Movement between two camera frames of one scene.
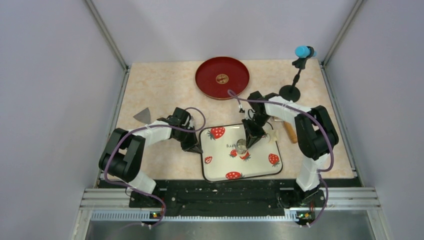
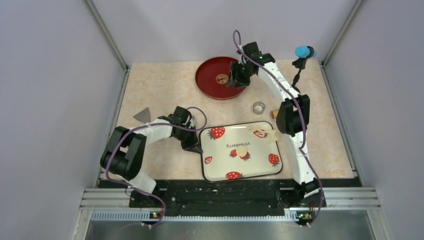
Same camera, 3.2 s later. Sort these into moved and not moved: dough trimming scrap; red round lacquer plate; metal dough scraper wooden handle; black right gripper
Moved: black right gripper
Not moved: red round lacquer plate; dough trimming scrap; metal dough scraper wooden handle
